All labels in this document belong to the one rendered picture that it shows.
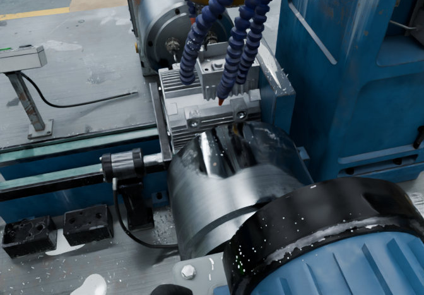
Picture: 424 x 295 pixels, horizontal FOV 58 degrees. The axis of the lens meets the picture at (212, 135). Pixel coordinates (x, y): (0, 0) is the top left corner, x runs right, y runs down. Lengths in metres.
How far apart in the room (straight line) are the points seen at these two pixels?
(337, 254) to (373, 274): 0.03
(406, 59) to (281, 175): 0.33
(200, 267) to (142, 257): 0.43
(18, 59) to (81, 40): 0.56
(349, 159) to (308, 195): 0.62
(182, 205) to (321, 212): 0.34
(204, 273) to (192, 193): 0.15
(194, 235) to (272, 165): 0.16
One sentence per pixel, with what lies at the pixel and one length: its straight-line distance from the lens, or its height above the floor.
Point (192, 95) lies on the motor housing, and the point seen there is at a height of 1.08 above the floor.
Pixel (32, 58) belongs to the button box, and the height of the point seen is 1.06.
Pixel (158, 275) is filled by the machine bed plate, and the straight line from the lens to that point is 0.90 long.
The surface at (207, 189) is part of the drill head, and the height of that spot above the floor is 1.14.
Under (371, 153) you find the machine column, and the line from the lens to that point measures 0.95.
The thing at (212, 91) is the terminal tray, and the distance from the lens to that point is 0.80.
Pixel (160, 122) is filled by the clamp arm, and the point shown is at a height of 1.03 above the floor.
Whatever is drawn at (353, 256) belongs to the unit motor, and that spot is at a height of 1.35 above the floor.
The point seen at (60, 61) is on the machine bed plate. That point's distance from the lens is 1.53.
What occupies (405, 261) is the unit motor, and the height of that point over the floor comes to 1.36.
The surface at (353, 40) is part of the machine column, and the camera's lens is 0.70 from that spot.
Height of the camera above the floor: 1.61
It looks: 46 degrees down
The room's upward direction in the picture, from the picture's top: 2 degrees counter-clockwise
